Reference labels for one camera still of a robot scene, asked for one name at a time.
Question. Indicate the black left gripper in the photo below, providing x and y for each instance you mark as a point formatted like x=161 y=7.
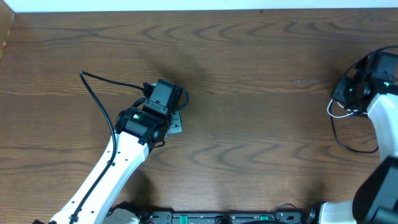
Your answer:
x=175 y=125

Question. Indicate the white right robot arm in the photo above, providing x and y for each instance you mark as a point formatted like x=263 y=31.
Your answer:
x=372 y=93

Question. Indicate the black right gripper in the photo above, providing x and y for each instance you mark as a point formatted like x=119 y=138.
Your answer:
x=339 y=92

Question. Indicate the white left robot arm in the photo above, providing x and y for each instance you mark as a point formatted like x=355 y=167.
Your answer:
x=138 y=130

